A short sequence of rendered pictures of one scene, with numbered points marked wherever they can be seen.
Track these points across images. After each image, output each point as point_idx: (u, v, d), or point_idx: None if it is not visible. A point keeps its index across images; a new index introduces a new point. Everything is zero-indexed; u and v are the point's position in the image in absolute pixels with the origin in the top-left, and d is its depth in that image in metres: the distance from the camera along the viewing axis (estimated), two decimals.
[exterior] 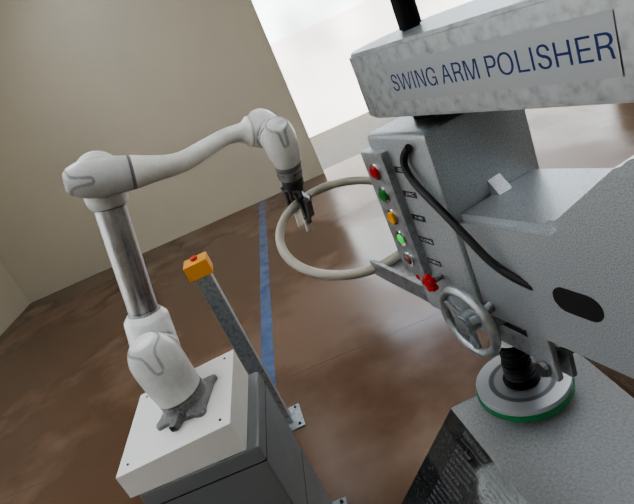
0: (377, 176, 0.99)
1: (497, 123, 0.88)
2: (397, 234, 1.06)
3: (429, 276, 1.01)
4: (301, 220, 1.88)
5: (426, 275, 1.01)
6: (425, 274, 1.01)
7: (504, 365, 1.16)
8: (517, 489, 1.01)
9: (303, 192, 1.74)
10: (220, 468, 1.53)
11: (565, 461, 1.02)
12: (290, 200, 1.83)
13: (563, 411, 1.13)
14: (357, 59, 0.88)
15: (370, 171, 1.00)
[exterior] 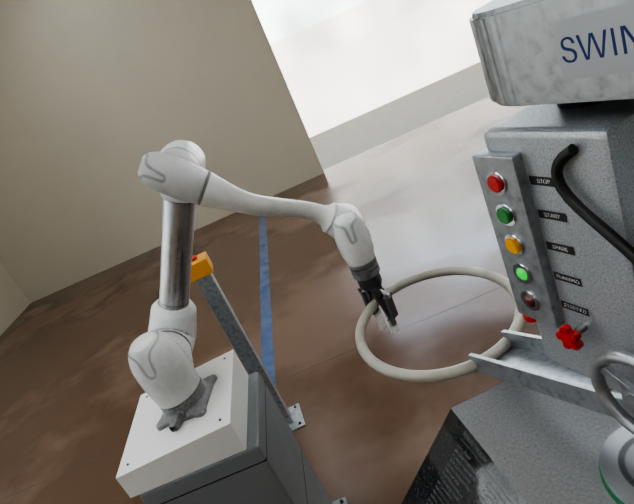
0: (500, 189, 0.71)
1: None
2: (516, 268, 0.77)
3: (570, 328, 0.72)
4: (383, 323, 1.71)
5: (565, 327, 0.72)
6: (563, 326, 0.73)
7: None
8: (517, 489, 1.01)
9: (382, 290, 1.59)
10: (220, 468, 1.53)
11: (565, 461, 1.02)
12: (369, 301, 1.68)
13: (563, 411, 1.13)
14: (493, 18, 0.59)
15: (489, 182, 0.72)
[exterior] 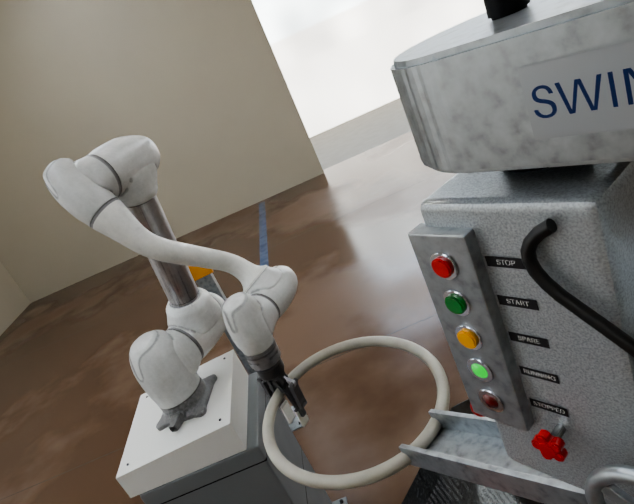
0: (450, 274, 0.56)
1: None
2: (472, 364, 0.63)
3: (549, 435, 0.58)
4: (291, 414, 1.48)
5: (544, 434, 0.58)
6: (541, 432, 0.59)
7: None
8: None
9: (285, 377, 1.38)
10: (220, 468, 1.53)
11: None
12: (272, 391, 1.46)
13: None
14: (432, 65, 0.46)
15: (435, 266, 0.57)
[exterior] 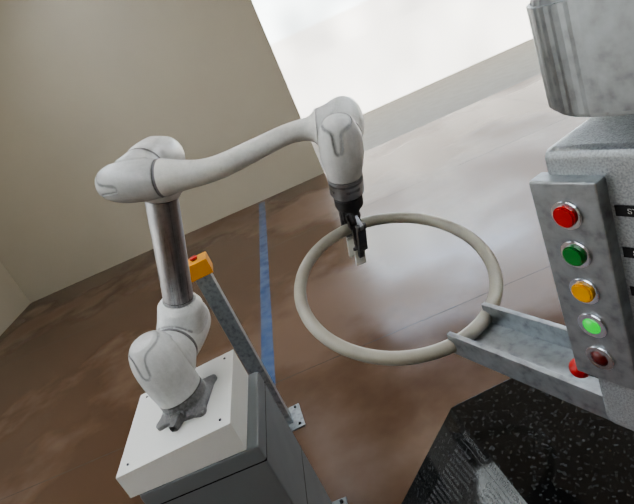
0: (573, 223, 0.55)
1: None
2: (584, 319, 0.62)
3: None
4: (354, 249, 1.46)
5: None
6: None
7: None
8: (517, 489, 1.01)
9: (357, 217, 1.32)
10: (220, 468, 1.53)
11: (565, 461, 1.02)
12: None
13: (563, 411, 1.13)
14: None
15: (557, 215, 0.56)
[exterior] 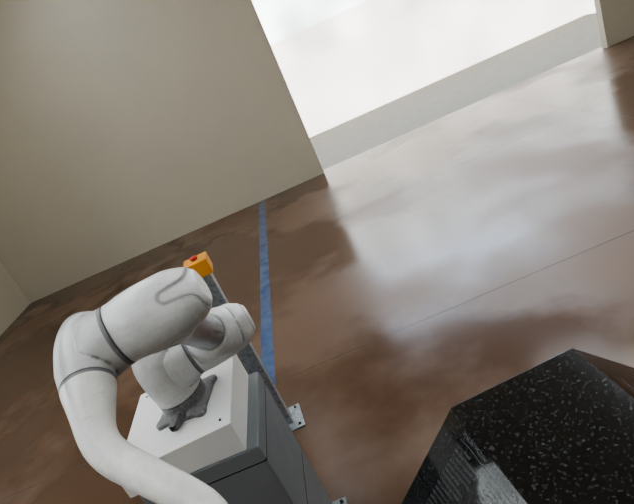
0: None
1: None
2: None
3: None
4: None
5: None
6: None
7: None
8: (517, 489, 1.01)
9: None
10: (220, 468, 1.53)
11: (565, 461, 1.02)
12: None
13: (563, 411, 1.13)
14: None
15: None
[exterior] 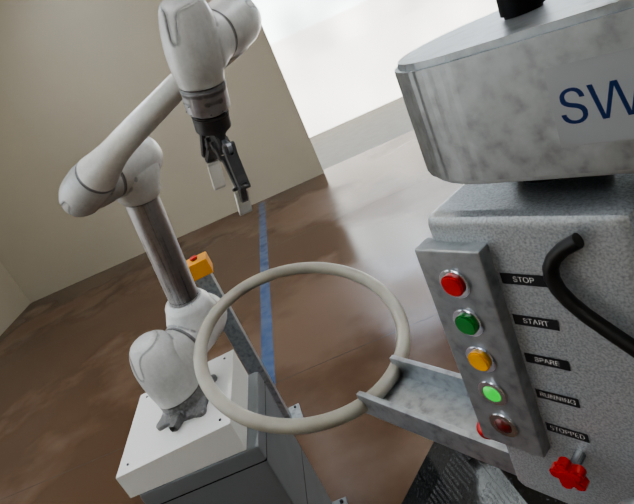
0: (462, 292, 0.52)
1: None
2: (484, 387, 0.59)
3: (569, 463, 0.54)
4: (219, 179, 1.18)
5: (564, 462, 0.54)
6: (560, 460, 0.55)
7: None
8: (517, 489, 1.01)
9: (223, 140, 1.02)
10: (220, 468, 1.53)
11: None
12: None
13: None
14: (445, 67, 0.42)
15: (445, 284, 0.53)
